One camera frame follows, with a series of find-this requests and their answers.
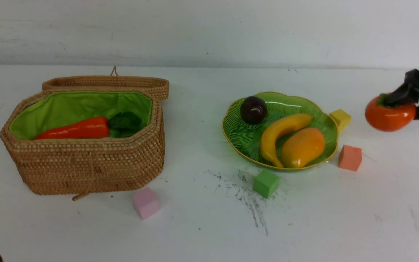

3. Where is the orange persimmon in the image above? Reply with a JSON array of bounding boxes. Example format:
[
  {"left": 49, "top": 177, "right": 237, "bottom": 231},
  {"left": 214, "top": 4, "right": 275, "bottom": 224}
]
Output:
[{"left": 364, "top": 93, "right": 417, "bottom": 132}]

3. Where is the orange yellow mango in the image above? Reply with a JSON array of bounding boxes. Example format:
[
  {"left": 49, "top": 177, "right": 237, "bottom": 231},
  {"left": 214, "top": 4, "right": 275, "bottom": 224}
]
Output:
[{"left": 281, "top": 128, "right": 326, "bottom": 168}]

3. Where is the yellow banana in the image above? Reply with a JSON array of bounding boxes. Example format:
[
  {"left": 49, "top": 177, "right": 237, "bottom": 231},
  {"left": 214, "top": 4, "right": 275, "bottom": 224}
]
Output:
[{"left": 260, "top": 114, "right": 313, "bottom": 168}]

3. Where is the dark purple mangosteen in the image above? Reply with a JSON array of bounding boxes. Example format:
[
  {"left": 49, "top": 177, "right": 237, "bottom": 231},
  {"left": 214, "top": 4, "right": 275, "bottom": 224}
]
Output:
[{"left": 240, "top": 96, "right": 268, "bottom": 125}]

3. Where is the orange carrot with leaves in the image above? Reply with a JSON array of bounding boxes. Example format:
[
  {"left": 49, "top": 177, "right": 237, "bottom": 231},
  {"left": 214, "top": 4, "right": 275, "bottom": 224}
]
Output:
[{"left": 33, "top": 111, "right": 144, "bottom": 140}]

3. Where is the yellow foam cube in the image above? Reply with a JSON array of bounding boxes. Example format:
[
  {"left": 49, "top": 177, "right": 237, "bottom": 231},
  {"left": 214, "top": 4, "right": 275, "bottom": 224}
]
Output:
[{"left": 329, "top": 109, "right": 351, "bottom": 132}]

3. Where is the salmon foam cube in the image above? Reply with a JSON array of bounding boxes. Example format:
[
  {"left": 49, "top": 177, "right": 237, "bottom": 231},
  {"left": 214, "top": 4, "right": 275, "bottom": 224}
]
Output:
[{"left": 338, "top": 145, "right": 362, "bottom": 171}]

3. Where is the green foam cube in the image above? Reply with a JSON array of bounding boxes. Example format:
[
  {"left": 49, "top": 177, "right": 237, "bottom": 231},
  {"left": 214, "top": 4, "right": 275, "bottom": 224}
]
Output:
[{"left": 252, "top": 170, "right": 280, "bottom": 199}]

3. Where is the green glass leaf plate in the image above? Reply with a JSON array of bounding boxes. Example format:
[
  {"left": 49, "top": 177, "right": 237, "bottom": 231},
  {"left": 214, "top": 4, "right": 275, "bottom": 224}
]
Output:
[{"left": 222, "top": 92, "right": 339, "bottom": 172}]

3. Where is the woven wicker basket lid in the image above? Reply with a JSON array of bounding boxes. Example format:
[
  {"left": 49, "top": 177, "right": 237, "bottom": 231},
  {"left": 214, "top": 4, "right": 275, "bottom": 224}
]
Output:
[{"left": 42, "top": 67, "right": 169, "bottom": 101}]

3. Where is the pink foam cube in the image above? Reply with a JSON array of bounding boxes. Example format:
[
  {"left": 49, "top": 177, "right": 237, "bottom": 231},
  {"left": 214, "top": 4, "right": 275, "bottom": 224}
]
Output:
[{"left": 132, "top": 187, "right": 161, "bottom": 220}]

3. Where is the woven wicker basket green lining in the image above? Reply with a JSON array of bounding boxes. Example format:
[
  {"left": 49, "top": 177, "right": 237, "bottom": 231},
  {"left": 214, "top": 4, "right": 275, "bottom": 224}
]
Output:
[{"left": 1, "top": 90, "right": 166, "bottom": 196}]

